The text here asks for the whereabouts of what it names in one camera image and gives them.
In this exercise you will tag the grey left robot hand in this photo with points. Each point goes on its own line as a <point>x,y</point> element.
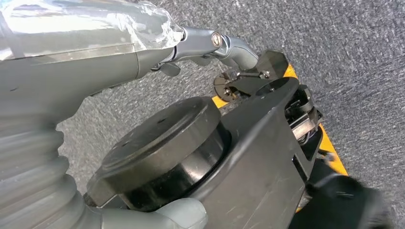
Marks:
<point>63,63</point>

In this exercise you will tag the black robot leg housing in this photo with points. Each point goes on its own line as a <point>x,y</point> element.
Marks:
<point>253,173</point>

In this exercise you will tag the yellow floor tape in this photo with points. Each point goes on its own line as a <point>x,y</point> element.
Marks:
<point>329,151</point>

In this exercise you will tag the black robot foot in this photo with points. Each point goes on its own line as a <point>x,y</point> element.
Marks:
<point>341,205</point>

